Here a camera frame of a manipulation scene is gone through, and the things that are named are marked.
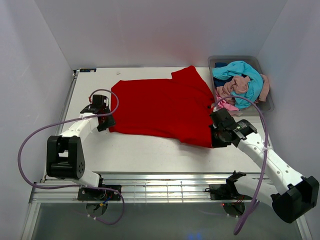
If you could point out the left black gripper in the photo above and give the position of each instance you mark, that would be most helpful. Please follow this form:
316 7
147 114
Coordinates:
110 122

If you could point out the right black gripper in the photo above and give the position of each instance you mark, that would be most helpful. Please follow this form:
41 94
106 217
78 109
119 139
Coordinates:
216 144

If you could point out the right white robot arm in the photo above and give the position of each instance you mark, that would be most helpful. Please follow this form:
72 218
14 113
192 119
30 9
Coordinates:
290 194

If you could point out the beige t shirt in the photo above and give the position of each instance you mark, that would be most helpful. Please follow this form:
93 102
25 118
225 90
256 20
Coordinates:
240 85

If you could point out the blue label sticker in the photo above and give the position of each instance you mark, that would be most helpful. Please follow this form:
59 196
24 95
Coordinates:
87 70

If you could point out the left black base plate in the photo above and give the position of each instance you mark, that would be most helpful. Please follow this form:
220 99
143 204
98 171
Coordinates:
103 193

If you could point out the pink t shirt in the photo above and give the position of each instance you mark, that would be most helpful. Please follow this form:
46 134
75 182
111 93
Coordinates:
224 104

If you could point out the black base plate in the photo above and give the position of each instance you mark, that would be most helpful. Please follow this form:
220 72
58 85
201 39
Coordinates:
225 192
103 193

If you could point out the dark blue t shirt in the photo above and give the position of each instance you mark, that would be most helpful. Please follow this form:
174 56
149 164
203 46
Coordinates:
218 82

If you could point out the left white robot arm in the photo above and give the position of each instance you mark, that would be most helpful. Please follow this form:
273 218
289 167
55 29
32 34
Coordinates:
65 157

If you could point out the turquoise t shirt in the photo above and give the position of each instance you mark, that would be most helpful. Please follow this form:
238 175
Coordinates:
239 68

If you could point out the red t shirt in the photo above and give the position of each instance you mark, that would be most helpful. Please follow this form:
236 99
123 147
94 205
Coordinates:
177 108

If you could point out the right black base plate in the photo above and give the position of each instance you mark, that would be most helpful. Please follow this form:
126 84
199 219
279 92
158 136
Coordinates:
225 192

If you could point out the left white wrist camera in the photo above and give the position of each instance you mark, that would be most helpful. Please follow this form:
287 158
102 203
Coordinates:
107 101

